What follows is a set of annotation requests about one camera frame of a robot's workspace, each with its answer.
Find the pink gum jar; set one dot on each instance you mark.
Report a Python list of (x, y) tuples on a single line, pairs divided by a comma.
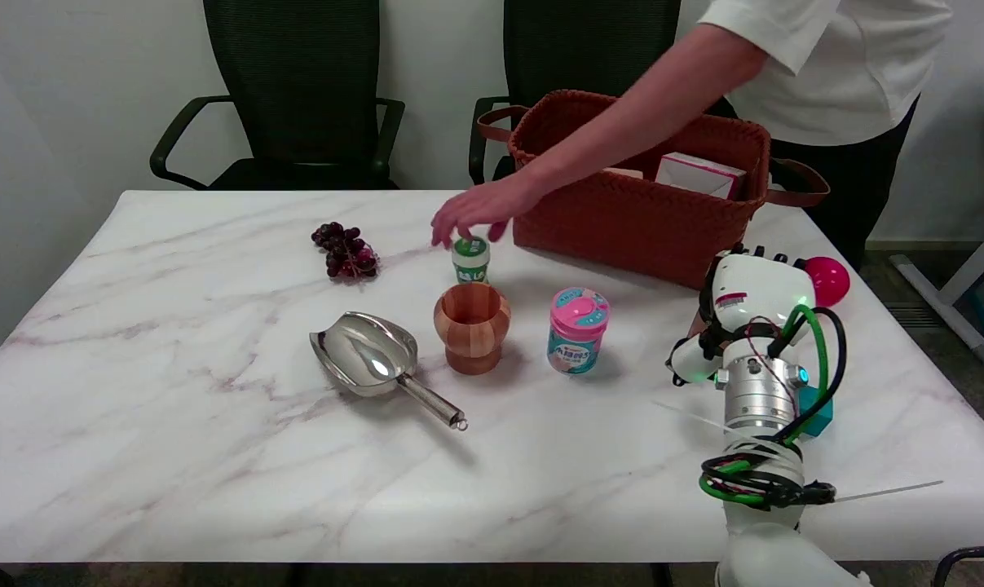
[(577, 330)]

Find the green gum jar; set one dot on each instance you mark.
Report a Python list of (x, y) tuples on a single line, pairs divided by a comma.
[(471, 265)]

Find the black curved tube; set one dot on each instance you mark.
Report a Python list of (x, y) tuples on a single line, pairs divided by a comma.
[(968, 556)]

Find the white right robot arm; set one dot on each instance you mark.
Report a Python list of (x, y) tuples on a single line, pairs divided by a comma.
[(756, 399)]

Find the pink pomegranate toy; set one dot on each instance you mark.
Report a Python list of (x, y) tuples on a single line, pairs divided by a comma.
[(830, 281)]

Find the metal scoop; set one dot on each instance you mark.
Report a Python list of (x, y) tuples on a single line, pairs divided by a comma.
[(365, 355)]

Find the person's bare hand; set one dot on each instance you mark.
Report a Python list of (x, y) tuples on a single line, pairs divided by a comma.
[(479, 208)]

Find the white desk frame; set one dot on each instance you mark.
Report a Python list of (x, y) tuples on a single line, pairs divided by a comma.
[(948, 285)]

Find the white pink box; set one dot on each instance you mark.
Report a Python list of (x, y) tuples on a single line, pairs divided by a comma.
[(699, 174)]

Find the wooden cup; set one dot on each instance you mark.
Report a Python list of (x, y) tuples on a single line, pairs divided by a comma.
[(472, 326)]

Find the teal cube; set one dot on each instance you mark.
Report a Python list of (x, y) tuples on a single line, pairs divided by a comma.
[(818, 416)]

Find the person in white shirt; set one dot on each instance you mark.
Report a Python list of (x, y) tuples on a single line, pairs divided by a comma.
[(834, 65)]

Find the white zip tie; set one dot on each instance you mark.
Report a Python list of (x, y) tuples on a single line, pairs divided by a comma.
[(691, 414), (891, 491)]

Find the person's bare forearm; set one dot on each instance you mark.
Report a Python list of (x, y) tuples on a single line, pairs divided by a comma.
[(646, 102)]

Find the black office chair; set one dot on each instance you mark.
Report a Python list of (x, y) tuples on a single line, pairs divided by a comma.
[(573, 49), (296, 90)]

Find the dark purple grape bunch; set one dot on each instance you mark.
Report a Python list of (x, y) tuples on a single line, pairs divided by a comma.
[(346, 251)]

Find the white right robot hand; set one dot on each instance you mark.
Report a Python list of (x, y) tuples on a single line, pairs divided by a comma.
[(756, 293)]

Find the red woven basket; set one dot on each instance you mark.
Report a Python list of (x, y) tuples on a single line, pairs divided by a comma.
[(622, 220)]

